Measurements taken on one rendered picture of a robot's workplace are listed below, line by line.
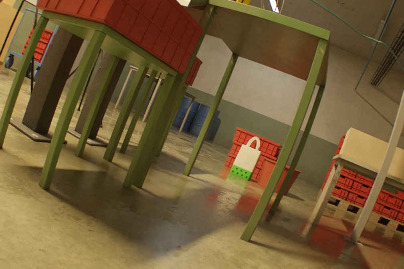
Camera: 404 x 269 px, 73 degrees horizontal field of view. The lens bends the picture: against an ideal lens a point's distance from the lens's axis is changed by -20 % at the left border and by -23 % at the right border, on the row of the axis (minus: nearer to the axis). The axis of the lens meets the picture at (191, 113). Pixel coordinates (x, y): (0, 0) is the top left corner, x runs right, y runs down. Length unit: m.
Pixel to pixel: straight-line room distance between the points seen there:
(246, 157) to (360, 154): 1.55
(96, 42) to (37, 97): 0.79
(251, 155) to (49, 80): 2.52
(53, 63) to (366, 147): 2.19
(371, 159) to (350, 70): 7.90
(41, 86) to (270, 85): 9.00
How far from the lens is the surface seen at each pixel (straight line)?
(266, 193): 1.34
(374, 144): 2.58
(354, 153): 2.55
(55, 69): 1.65
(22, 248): 0.70
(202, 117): 9.47
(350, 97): 10.12
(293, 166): 2.20
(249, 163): 3.62
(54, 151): 1.00
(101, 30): 0.98
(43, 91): 1.67
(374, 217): 4.69
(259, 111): 10.11
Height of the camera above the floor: 0.38
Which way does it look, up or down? 1 degrees up
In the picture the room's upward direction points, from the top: 23 degrees clockwise
